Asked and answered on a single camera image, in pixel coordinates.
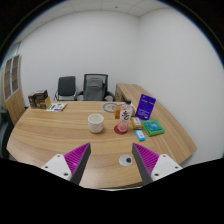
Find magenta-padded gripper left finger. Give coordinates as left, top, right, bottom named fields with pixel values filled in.
left=41, top=142, right=92, bottom=186

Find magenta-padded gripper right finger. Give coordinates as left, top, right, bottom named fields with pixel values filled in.
left=131, top=142, right=184, bottom=186

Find clear black-capped drink bottle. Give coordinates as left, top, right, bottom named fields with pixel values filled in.
left=117, top=98, right=133, bottom=134

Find grey round table grommet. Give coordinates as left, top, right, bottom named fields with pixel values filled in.
left=118, top=154, right=133, bottom=167

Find small light blue pack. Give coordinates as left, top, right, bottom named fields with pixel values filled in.
left=134, top=129, right=147, bottom=142

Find blue flat card pack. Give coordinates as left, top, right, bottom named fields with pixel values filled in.
left=143, top=121, right=162, bottom=131

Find yellow snack packet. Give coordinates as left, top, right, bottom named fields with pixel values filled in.
left=130, top=116, right=144, bottom=130

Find white speckled cup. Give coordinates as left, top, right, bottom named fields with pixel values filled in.
left=87, top=113, right=105, bottom=135

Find flat round red coaster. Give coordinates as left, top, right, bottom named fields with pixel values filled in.
left=113, top=124, right=131, bottom=136

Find purple upright box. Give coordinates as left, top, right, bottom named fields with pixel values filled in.
left=134, top=93, right=157, bottom=121

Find white green leaflet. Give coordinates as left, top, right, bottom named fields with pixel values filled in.
left=45, top=102, right=68, bottom=112

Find orange cardboard box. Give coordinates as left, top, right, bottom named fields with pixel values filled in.
left=113, top=104, right=138, bottom=120

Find dark stacked boxes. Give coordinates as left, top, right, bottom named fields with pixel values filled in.
left=27, top=89, right=52, bottom=110

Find wooden side desk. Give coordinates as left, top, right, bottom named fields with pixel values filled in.
left=114, top=83, right=158, bottom=105

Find black office chair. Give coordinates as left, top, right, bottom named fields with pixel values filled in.
left=54, top=75, right=78, bottom=102

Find grey mesh office chair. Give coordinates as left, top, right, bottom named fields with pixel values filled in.
left=75, top=73, right=116, bottom=102

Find black leather armchair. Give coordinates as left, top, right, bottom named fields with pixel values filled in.
left=0, top=106, right=16, bottom=159

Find wooden glass-door shelf cabinet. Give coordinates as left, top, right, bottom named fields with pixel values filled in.
left=1, top=54, right=26, bottom=124

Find grey round ring disc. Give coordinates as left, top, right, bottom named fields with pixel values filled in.
left=102, top=102, right=120, bottom=114

